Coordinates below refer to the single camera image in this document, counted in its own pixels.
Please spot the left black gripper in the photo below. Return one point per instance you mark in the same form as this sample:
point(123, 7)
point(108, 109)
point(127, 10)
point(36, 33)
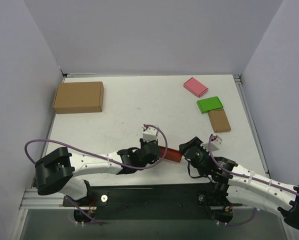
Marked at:
point(156, 152)

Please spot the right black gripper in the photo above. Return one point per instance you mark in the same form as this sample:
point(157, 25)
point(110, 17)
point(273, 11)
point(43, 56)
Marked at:
point(187, 146)

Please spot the red paper box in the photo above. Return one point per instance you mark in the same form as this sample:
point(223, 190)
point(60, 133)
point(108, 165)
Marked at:
point(171, 155)

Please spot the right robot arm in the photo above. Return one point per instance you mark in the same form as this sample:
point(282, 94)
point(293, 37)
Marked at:
point(234, 184)

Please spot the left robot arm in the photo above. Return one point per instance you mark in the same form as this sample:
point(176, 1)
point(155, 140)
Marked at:
point(59, 170)

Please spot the small brown cardboard box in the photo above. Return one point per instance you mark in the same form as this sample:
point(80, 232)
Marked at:
point(219, 121)

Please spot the green paper box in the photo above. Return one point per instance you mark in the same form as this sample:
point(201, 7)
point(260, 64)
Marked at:
point(209, 104)

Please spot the pink paper box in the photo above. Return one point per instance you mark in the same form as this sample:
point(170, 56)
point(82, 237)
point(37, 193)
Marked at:
point(195, 87)

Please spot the large brown cardboard box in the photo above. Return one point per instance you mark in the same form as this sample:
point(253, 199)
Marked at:
point(79, 97)

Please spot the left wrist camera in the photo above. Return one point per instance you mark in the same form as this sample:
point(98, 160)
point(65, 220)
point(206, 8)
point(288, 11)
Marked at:
point(150, 133)

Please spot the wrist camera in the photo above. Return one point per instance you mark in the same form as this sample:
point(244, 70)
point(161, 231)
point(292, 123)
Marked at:
point(215, 144)
point(150, 133)

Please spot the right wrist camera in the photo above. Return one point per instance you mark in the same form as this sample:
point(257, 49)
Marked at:
point(215, 144)

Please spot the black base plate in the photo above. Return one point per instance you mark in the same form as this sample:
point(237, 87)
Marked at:
point(192, 201)

